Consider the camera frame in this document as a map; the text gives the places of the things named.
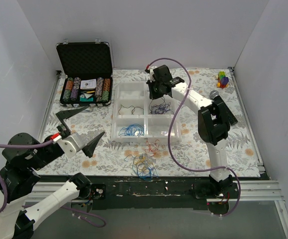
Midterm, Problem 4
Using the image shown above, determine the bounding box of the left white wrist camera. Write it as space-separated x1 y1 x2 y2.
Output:
51 132 86 158

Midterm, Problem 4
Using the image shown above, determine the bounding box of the purple poker chip stack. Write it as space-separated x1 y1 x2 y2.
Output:
70 77 81 101

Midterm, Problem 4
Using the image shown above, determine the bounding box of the green poker chip stack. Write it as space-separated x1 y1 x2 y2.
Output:
101 91 110 103

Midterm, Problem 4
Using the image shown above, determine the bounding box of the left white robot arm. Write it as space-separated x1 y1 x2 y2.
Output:
0 107 104 239

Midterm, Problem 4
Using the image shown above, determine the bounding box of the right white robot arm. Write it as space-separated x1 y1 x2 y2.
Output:
145 65 232 198

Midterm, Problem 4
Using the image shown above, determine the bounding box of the colourful wire bundle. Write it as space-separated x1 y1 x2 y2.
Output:
124 153 159 181

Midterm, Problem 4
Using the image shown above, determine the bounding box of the blue wire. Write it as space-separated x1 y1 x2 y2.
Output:
119 123 146 137

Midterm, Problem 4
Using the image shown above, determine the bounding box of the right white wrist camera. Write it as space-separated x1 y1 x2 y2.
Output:
145 66 157 82

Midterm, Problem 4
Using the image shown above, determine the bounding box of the purple wire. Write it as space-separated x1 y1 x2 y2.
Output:
149 97 172 116

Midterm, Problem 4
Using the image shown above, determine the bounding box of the teal card box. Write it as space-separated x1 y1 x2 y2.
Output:
80 97 95 104

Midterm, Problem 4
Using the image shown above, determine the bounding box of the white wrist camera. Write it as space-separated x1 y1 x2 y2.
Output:
145 66 157 82
51 132 86 158

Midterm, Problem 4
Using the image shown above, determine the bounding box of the colourful toy block stack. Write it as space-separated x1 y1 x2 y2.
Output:
216 71 229 89

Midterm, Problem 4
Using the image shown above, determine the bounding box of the black poker chip case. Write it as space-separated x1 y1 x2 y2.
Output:
56 41 113 107

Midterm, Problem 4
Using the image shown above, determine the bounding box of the purple cable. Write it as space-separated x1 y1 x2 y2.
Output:
147 57 241 217
0 138 107 228

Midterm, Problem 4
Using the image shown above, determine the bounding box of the white playing card deck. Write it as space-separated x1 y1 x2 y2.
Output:
80 79 97 90

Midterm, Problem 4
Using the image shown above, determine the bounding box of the white wire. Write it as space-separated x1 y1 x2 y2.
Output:
149 125 172 136

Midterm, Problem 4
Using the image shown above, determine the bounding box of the white compartment tray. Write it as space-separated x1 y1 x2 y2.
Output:
111 82 179 144

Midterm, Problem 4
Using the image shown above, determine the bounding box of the brown wire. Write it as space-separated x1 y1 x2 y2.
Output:
119 104 144 116

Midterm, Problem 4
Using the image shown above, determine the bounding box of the orange poker chip stack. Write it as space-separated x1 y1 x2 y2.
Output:
64 78 74 98

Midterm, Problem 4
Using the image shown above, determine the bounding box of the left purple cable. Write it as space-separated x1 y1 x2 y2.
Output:
0 138 107 228

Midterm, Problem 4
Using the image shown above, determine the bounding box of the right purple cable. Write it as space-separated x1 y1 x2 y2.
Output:
147 57 241 217

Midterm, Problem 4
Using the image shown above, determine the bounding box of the black handheld microphone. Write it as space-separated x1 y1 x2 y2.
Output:
209 90 238 125

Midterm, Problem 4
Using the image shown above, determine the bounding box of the orange wire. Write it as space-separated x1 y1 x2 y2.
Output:
144 138 161 155

